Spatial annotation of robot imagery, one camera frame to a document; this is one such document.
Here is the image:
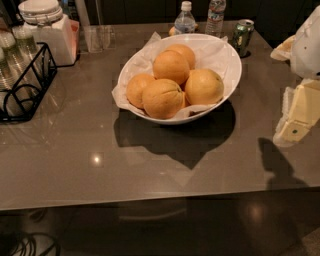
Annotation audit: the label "white-capped water bottle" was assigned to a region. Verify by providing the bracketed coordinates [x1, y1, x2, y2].
[174, 1, 196, 35]

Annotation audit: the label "clear plastic cup stack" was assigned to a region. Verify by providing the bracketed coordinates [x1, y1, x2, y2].
[12, 26, 42, 76]

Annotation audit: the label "green soda can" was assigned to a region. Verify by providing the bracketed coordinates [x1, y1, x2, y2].
[231, 19, 254, 57]

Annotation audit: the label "black cables on floor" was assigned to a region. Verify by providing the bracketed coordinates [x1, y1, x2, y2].
[0, 231, 62, 256]

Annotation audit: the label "white ceramic bowl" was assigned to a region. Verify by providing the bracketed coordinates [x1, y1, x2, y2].
[117, 32, 243, 126]

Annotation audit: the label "small orange behind bottle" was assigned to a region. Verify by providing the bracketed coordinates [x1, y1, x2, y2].
[168, 27, 175, 36]

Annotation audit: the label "white paper bowl liner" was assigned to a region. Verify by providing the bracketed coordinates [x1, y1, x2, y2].
[111, 31, 241, 122]

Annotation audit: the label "white lidded jar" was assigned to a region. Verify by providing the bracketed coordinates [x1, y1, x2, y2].
[18, 0, 79, 66]

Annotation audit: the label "black wire cup rack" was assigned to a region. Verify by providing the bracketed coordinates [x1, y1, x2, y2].
[0, 43, 57, 122]

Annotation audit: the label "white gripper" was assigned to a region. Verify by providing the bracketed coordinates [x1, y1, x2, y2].
[270, 6, 320, 147]

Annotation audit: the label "clear labelled water bottle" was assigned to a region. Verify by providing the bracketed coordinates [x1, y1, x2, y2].
[205, 0, 226, 37]

